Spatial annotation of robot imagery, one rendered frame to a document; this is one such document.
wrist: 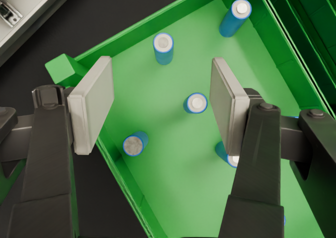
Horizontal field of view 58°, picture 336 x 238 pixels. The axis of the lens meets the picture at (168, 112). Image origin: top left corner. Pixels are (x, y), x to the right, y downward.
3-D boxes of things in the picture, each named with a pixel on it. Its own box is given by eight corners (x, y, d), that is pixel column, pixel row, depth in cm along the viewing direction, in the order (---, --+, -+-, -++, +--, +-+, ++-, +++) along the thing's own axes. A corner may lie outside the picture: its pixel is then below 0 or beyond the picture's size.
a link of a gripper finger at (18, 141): (61, 163, 12) (-13, 162, 12) (90, 111, 17) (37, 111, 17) (56, 130, 12) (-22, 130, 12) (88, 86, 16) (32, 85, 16)
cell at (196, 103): (203, 108, 32) (211, 107, 26) (188, 116, 32) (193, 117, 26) (194, 93, 33) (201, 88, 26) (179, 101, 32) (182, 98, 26)
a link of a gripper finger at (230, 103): (233, 97, 13) (250, 97, 13) (211, 56, 19) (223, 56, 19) (226, 157, 14) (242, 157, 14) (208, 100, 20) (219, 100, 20)
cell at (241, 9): (238, 32, 33) (256, 12, 26) (224, 40, 33) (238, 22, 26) (230, 17, 33) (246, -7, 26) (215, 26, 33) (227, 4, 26)
